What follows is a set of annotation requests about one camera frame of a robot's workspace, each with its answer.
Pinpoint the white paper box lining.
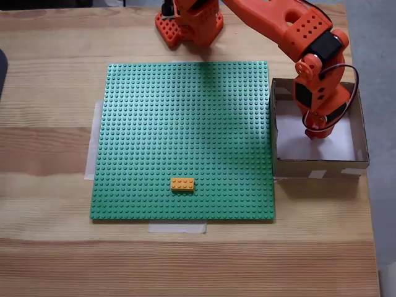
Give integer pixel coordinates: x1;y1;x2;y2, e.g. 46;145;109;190
274;101;356;161

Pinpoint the brown cardboard box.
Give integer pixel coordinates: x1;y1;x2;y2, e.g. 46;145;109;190
270;77;371;180

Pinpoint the yellow lego block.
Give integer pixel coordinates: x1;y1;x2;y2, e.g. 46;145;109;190
170;178;196;193

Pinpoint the green lego baseplate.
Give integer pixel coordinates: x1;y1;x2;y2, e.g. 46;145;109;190
89;61;275;223

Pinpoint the black rounded device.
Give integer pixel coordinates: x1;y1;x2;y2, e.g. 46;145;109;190
0;48;9;101

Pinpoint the gripper servo cable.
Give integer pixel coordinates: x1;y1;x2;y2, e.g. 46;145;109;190
303;63;360;131

